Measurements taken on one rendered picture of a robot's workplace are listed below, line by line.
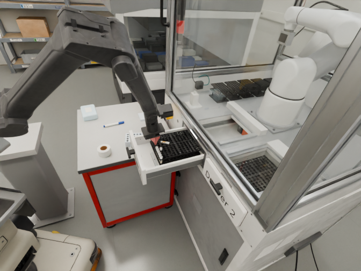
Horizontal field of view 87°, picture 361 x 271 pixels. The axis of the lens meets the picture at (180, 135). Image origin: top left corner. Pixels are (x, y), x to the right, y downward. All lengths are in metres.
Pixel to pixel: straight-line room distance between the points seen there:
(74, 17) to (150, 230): 1.53
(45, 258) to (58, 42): 1.27
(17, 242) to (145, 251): 0.92
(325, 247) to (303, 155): 1.62
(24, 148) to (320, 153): 1.36
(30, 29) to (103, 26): 4.17
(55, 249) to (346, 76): 1.51
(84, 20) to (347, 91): 0.49
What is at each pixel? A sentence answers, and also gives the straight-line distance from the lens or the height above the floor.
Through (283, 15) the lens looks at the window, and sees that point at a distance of 0.57.
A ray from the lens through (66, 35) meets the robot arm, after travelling 0.40.
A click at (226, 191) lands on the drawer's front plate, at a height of 0.92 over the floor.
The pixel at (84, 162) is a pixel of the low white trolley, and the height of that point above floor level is 0.76.
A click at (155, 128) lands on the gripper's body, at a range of 0.87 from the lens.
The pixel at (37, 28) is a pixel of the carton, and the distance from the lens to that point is 4.56.
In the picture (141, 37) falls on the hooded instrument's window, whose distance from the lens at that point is 1.57.
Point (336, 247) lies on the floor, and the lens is 2.16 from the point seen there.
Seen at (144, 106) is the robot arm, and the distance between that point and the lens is 0.69.
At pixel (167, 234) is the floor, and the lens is 1.70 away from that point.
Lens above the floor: 1.56
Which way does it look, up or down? 39 degrees down
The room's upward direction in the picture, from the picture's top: 5 degrees clockwise
